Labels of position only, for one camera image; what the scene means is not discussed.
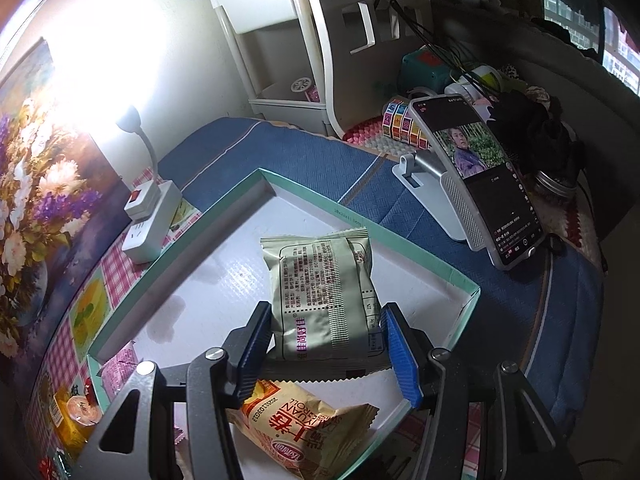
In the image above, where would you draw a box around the pale green snack packet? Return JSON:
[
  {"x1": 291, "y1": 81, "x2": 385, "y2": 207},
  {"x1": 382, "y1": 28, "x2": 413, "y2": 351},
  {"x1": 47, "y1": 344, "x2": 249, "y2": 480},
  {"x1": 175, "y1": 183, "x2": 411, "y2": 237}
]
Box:
[{"x1": 260, "y1": 227, "x2": 393, "y2": 378}]

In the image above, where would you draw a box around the flower painting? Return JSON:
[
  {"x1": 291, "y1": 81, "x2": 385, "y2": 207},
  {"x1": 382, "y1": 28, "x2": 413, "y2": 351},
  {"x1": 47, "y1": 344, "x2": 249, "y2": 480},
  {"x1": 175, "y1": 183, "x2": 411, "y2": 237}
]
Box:
[{"x1": 0, "y1": 37, "x2": 126, "y2": 361}]

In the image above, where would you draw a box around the white shelf unit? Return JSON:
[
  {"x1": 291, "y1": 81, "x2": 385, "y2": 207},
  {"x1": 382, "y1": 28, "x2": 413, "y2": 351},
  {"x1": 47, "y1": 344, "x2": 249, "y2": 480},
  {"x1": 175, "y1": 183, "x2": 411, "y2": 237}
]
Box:
[{"x1": 209, "y1": 0, "x2": 333, "y2": 136}]

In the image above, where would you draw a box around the beige orange snack packet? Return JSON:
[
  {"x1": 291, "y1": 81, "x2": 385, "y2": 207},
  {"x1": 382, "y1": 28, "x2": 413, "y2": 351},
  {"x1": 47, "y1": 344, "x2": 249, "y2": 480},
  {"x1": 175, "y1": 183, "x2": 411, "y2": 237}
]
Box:
[{"x1": 225, "y1": 379, "x2": 377, "y2": 480}]

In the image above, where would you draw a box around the smartphone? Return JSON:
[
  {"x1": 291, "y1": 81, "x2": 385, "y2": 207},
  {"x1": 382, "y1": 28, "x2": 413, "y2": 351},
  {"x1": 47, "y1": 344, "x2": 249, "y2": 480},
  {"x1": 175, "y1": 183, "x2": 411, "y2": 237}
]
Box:
[{"x1": 410, "y1": 94, "x2": 546, "y2": 272}]

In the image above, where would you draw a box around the pink white crochet mat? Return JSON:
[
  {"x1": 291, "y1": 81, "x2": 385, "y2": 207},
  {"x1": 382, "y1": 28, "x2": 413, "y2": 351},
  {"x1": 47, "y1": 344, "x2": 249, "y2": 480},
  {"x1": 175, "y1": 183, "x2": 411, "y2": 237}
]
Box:
[{"x1": 342, "y1": 112, "x2": 436, "y2": 161}]

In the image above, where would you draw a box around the white gooseneck lamp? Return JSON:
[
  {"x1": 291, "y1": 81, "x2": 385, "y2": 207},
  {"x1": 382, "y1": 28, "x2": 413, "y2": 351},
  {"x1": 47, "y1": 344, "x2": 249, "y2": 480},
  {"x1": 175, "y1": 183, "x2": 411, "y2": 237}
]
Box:
[{"x1": 116, "y1": 105, "x2": 162, "y2": 186}]

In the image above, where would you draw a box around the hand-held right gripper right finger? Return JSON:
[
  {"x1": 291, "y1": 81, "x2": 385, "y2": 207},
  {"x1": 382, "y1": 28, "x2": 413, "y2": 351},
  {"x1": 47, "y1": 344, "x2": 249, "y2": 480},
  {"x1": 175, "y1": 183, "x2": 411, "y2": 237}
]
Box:
[{"x1": 380, "y1": 302, "x2": 583, "y2": 480}]

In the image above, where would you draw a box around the pink snack packet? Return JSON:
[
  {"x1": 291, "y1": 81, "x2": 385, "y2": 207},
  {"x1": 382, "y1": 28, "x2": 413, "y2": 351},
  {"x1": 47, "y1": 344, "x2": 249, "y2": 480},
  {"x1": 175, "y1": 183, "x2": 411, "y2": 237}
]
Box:
[{"x1": 96, "y1": 342, "x2": 141, "y2": 401}]

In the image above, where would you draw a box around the pink checked tablecloth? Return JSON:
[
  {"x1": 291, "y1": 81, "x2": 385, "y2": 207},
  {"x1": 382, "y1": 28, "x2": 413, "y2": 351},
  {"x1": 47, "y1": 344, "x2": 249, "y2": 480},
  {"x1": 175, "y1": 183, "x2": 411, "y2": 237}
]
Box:
[{"x1": 20, "y1": 165, "x2": 483, "y2": 480}]

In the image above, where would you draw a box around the white green cup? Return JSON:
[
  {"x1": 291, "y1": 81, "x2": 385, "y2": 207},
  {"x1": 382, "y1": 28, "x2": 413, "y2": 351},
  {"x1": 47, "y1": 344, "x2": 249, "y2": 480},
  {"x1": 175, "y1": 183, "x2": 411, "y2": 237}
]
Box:
[{"x1": 445, "y1": 64, "x2": 503, "y2": 106}]

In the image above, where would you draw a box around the white power strip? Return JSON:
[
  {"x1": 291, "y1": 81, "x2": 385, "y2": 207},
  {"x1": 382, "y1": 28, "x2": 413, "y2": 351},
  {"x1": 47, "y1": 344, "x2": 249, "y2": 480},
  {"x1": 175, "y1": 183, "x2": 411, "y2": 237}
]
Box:
[{"x1": 122, "y1": 180, "x2": 183, "y2": 263}]

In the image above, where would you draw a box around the teal toy box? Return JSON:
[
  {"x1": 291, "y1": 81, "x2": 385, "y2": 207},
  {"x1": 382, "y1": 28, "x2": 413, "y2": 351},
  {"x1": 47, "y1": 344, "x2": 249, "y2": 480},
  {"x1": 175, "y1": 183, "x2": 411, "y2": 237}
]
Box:
[{"x1": 400, "y1": 50, "x2": 453, "y2": 98}]

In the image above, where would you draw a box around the orange jelly cup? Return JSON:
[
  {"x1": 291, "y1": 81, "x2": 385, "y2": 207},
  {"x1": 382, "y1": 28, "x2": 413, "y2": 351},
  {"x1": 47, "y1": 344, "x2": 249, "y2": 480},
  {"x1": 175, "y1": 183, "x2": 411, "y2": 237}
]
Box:
[{"x1": 52, "y1": 385, "x2": 103, "y2": 448}]

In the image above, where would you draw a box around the white wooden frame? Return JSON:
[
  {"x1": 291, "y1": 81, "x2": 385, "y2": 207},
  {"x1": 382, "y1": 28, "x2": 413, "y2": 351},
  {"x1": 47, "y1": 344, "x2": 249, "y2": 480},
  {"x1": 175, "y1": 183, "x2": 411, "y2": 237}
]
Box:
[{"x1": 295, "y1": 0, "x2": 436, "y2": 141}]

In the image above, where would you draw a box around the glass jar with metal lid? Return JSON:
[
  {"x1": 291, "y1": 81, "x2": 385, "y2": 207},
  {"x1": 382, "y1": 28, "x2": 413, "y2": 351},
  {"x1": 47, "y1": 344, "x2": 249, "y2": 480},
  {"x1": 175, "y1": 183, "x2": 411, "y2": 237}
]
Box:
[{"x1": 530, "y1": 167, "x2": 581, "y2": 206}]

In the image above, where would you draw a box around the black cloth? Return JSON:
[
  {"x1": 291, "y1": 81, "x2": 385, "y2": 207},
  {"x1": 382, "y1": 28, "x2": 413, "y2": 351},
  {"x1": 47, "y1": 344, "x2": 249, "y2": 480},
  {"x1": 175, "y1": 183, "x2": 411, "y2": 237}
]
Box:
[{"x1": 492, "y1": 87, "x2": 586, "y2": 181}]

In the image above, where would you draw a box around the white phone stand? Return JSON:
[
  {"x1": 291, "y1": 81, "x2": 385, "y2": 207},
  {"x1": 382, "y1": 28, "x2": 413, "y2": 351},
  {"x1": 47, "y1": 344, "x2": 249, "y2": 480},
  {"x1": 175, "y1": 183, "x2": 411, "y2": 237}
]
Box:
[{"x1": 391, "y1": 152, "x2": 493, "y2": 251}]

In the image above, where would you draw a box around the coloured block calendar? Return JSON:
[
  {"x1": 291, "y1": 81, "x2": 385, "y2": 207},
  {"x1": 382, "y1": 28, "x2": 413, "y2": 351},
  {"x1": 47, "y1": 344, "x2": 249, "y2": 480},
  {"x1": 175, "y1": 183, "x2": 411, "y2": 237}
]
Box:
[{"x1": 382, "y1": 97, "x2": 433, "y2": 148}]

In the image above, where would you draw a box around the teal-edged cardboard box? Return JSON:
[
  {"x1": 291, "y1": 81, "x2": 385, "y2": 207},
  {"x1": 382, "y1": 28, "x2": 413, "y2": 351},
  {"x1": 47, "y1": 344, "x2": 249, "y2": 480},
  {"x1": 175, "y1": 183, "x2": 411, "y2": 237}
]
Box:
[{"x1": 86, "y1": 167, "x2": 482, "y2": 480}]

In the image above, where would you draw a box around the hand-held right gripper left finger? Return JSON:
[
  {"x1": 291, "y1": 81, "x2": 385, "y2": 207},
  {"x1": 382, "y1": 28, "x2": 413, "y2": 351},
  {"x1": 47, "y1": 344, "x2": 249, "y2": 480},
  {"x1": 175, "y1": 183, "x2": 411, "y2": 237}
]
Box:
[{"x1": 75, "y1": 301, "x2": 273, "y2": 480}]

